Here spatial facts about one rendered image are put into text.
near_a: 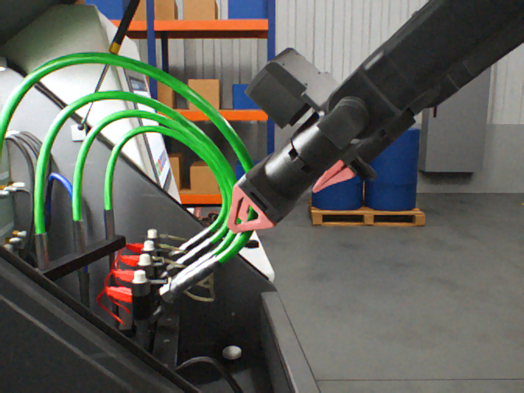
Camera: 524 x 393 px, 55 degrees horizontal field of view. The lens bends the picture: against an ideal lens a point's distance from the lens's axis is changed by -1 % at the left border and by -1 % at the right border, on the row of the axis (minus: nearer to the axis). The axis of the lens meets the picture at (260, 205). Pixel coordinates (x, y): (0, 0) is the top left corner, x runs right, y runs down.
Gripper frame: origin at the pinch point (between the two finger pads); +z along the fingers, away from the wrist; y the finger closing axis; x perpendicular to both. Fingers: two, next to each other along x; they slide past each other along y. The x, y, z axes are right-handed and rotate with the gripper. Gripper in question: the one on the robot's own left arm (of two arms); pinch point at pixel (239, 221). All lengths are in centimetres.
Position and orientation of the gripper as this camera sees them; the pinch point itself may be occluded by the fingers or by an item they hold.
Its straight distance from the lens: 65.3
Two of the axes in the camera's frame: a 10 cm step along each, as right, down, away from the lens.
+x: 6.9, 7.3, -0.1
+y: -4.4, 4.1, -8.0
